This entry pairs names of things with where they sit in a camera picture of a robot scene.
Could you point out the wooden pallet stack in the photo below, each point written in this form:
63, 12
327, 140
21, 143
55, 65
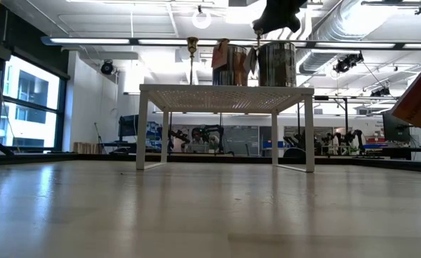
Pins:
85, 147

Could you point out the black background rig frame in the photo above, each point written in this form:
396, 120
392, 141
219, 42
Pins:
346, 118

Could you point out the black background monitor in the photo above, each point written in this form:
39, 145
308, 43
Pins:
395, 129
128, 126

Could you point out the black dome ceiling camera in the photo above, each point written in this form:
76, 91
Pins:
107, 67

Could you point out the white perforated metal shelf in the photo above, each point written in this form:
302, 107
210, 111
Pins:
225, 98

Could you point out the black ceiling track rail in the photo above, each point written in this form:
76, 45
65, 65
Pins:
393, 3

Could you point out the silver ventilation duct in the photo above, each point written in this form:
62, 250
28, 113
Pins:
325, 39

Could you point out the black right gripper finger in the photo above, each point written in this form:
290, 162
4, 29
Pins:
266, 25
289, 24

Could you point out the black background robot arm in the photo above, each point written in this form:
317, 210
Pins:
296, 143
352, 138

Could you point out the black ceiling spotlight cluster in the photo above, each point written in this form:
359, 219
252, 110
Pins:
380, 92
346, 62

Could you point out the person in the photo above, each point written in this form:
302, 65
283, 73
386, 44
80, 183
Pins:
197, 138

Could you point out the candle tin orange heart label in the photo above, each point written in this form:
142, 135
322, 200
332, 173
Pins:
237, 68

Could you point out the candle tin jasmine flower label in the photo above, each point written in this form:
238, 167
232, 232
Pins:
278, 66

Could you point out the long linear ceiling light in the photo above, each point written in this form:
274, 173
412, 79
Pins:
339, 44

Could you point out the background robot arm green light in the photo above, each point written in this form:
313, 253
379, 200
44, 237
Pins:
217, 129

